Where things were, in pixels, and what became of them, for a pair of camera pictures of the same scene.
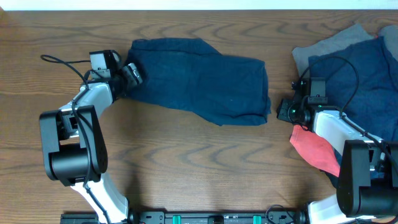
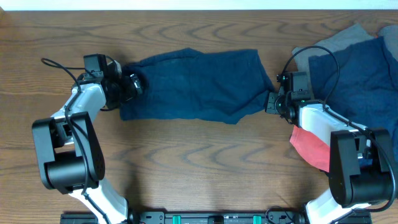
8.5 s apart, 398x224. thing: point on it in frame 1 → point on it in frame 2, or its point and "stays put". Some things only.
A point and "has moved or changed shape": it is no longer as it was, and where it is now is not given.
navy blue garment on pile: [362, 83] stays put
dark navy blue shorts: [188, 74] has moved or changed shape
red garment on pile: [314, 149] stays put
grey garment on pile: [347, 37] stays put
